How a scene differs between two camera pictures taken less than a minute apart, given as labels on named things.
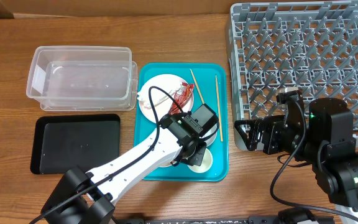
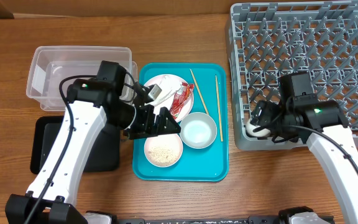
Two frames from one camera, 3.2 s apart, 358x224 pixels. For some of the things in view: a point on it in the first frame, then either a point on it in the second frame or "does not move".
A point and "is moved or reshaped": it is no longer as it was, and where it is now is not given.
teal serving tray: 209,85 does not move
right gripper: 251,142 -> 261,116
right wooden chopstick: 219,110 does not move
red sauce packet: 181,96 does not move
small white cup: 206,163 is moved or reshaped
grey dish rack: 324,50 does not move
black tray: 61,142 does not move
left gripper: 198,156 -> 148,127
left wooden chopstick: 197,86 does not move
